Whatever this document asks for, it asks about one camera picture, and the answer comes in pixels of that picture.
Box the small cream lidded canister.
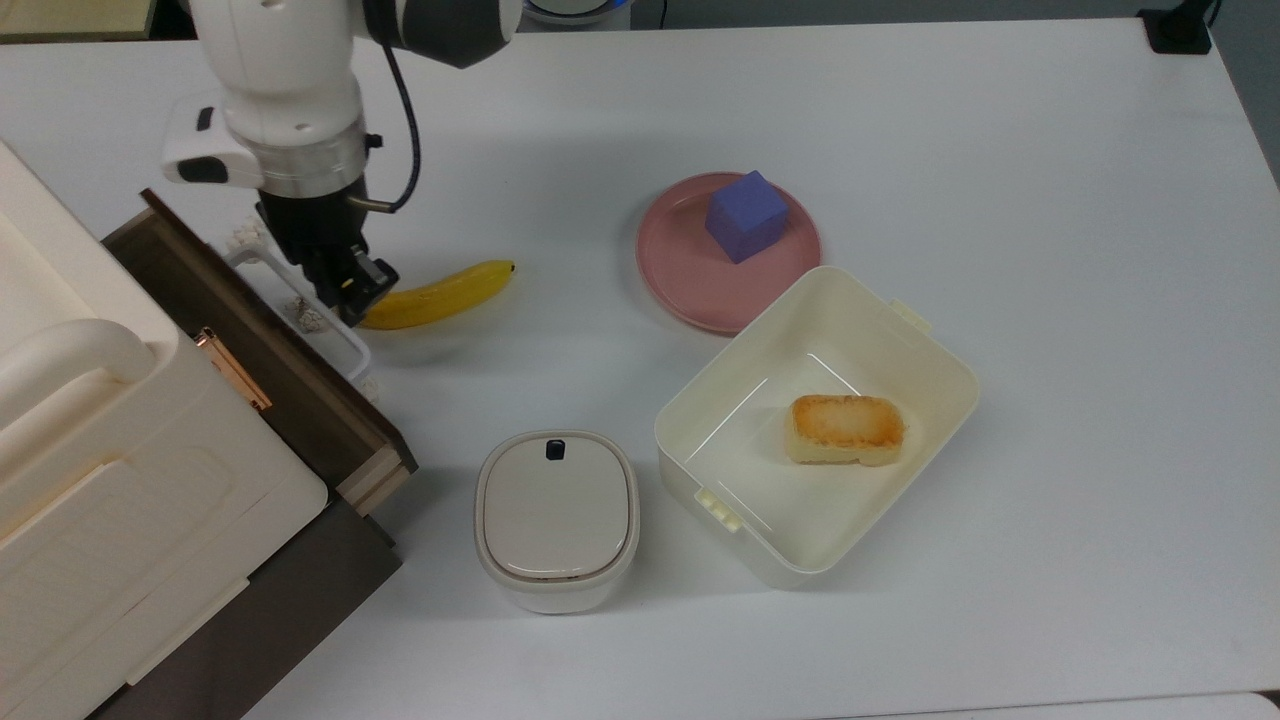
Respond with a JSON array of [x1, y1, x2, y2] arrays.
[[473, 430, 642, 615]]

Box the dark wood drawer cabinet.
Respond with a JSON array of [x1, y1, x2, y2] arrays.
[[90, 490, 403, 720]]

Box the yellow banana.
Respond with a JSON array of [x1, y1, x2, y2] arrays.
[[360, 260, 518, 331]]

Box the pink plate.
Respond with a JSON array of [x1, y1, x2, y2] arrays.
[[636, 172, 822, 335]]

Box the cream open plastic bin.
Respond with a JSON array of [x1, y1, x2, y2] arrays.
[[654, 265, 982, 589]]

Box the toasted bread slice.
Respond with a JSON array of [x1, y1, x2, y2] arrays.
[[785, 393, 907, 468]]

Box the cream storage box with handles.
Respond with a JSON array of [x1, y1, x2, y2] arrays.
[[0, 140, 329, 720]]

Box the purple cube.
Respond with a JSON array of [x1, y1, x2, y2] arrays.
[[705, 170, 791, 265]]

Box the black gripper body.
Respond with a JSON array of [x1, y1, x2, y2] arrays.
[[256, 180, 371, 273]]

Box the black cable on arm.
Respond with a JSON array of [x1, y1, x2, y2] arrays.
[[350, 45, 424, 214]]

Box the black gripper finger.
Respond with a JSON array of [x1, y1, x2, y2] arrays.
[[350, 252, 400, 304], [300, 250, 361, 328]]

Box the wooden drawer with white handle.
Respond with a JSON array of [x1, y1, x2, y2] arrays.
[[100, 188, 419, 517]]

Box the black clamp mount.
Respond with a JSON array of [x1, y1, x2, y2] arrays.
[[1138, 0, 1223, 55]]

